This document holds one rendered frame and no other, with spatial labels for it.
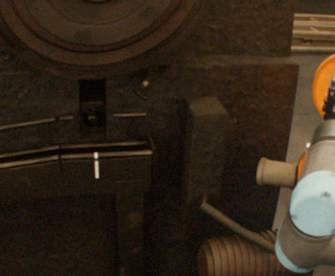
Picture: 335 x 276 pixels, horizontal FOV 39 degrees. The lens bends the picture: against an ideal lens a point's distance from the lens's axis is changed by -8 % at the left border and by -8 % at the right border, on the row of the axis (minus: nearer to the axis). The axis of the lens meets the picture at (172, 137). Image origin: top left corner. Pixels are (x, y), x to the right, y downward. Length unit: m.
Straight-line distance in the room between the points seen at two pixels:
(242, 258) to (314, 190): 0.46
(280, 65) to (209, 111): 0.22
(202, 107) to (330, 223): 0.47
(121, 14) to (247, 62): 0.39
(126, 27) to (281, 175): 0.47
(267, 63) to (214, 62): 0.13
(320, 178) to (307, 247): 0.13
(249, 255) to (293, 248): 0.33
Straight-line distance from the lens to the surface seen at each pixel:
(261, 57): 1.20
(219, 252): 1.10
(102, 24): 0.87
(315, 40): 4.52
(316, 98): 0.99
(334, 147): 0.74
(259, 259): 1.12
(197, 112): 1.05
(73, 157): 1.06
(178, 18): 0.95
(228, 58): 1.16
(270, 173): 1.10
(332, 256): 0.80
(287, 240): 0.79
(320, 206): 0.69
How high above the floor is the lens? 1.23
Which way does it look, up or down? 27 degrees down
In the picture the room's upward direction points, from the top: 3 degrees clockwise
